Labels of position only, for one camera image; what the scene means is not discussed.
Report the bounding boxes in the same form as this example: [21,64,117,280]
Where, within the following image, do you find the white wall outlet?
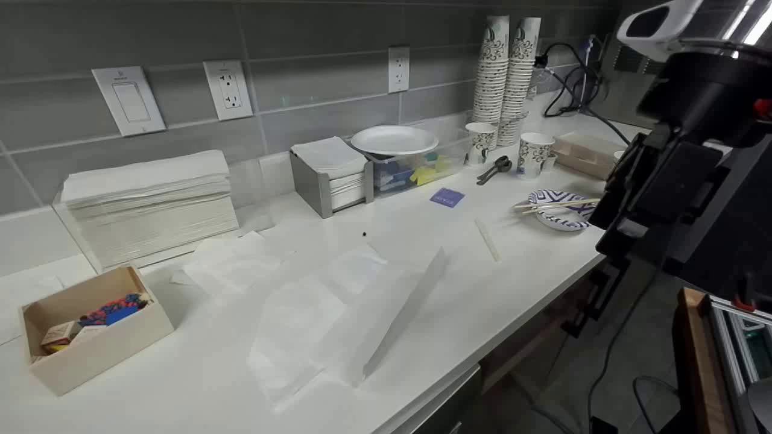
[201,59,256,123]
[386,46,412,95]

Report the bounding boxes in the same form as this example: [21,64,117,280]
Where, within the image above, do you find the pale wooden chopstick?
[513,203,588,223]
[517,198,595,216]

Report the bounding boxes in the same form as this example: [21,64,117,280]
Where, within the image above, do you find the blue square pad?
[427,187,467,210]

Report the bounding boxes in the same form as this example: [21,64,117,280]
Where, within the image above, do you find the black power cable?
[534,34,640,149]

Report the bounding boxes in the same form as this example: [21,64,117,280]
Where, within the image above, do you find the small cardboard box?
[19,264,175,398]

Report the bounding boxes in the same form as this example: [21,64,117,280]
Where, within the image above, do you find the patterned paper cup stack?
[496,14,542,147]
[470,13,513,129]

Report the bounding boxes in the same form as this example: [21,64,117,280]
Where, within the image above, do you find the white light switch plate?
[90,66,168,137]

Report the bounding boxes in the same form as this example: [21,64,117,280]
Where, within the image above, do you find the wooden board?
[676,286,737,434]

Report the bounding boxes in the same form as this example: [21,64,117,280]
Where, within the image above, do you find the clear plastic bags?
[245,275,367,413]

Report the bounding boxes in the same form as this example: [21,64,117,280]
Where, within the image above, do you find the brown packets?
[39,318,85,358]

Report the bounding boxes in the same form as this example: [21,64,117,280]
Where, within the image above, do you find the brown paper napkin stack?
[552,130,622,183]

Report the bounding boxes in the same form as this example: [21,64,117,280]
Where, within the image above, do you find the clear acrylic towel holder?
[51,149,273,277]

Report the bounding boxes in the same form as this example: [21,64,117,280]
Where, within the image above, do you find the white paper towel stack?
[58,147,242,268]

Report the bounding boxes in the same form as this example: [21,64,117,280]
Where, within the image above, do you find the black table clamp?
[560,264,622,340]

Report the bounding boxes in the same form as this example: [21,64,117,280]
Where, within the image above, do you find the metal framed case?
[707,292,772,434]

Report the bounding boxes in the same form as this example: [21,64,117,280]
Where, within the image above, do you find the white napkins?
[289,134,371,183]

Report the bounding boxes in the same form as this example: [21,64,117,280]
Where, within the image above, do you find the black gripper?
[588,130,730,274]

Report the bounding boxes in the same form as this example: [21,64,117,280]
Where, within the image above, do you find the metal napkin dispenser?
[287,136,376,223]

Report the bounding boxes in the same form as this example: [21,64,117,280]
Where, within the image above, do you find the blue and red packets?
[76,292,151,329]

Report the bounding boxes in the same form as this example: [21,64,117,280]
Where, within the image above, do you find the metal spoon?
[476,154,513,188]

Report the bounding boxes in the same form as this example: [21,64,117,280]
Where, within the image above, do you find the blue patterned paper plate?
[525,188,602,237]

